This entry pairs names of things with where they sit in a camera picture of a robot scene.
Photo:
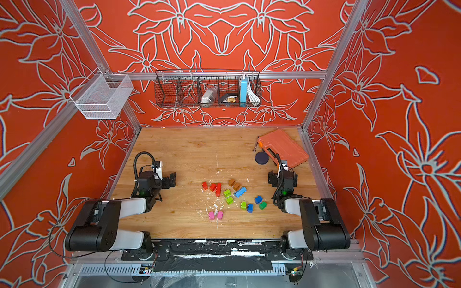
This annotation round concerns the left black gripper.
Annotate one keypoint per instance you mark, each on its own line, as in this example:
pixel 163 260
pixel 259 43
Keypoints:
pixel 165 180

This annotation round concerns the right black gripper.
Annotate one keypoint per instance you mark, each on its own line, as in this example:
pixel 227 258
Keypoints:
pixel 274 178

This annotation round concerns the long red lego brick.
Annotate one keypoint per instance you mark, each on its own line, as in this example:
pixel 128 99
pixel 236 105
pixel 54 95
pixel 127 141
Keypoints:
pixel 218 190

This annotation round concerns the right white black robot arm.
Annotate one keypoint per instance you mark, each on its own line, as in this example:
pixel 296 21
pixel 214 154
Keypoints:
pixel 322 225

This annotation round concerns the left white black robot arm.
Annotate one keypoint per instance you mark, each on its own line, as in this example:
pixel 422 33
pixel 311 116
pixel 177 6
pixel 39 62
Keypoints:
pixel 96 229

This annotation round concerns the dark green lego brick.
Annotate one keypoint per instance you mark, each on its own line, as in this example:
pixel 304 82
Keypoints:
pixel 263 205

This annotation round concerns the long blue lego brick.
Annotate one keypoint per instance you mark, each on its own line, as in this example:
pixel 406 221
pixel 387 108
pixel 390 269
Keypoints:
pixel 240 192

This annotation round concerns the dark round disc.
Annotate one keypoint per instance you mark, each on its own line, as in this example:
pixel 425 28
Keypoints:
pixel 262 158

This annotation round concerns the screwdriver bit beside case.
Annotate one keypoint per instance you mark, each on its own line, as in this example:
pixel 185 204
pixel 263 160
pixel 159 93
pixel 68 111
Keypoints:
pixel 256 144

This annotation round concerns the orange plastic tool case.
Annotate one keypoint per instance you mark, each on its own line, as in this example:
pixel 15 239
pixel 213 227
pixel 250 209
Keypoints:
pixel 279 142

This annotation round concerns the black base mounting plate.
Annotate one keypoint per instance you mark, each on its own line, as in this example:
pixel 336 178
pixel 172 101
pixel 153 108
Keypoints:
pixel 220 255

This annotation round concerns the black item in basket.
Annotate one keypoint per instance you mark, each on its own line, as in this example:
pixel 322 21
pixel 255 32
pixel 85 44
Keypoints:
pixel 229 98

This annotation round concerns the grey plastic bag in basket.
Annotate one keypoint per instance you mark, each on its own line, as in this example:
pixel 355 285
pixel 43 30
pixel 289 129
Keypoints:
pixel 209 97

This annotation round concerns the light blue box in basket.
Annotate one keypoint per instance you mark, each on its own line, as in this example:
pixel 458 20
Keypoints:
pixel 244 85

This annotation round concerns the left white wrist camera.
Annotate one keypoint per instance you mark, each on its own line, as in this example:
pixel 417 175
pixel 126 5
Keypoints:
pixel 157 167

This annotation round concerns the black wire wall basket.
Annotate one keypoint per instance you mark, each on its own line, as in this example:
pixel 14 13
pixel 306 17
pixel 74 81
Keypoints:
pixel 185 89

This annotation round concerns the clear acrylic wall box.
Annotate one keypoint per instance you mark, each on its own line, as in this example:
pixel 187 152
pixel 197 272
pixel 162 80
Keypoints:
pixel 103 96

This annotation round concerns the white slotted cable duct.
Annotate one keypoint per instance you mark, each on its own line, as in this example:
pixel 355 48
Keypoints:
pixel 116 270

